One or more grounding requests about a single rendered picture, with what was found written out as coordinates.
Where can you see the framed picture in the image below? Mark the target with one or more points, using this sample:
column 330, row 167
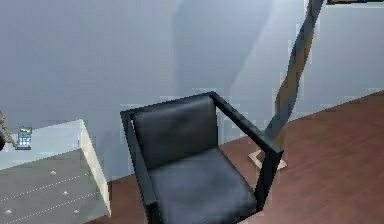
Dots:
column 353, row 1

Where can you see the black armchair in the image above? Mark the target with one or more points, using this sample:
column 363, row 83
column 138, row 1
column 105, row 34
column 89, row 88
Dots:
column 186, row 160

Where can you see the pale chest of drawers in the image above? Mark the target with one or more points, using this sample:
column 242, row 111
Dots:
column 50, row 180

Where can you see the dark floor lamp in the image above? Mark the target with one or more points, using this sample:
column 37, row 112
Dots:
column 293, row 76

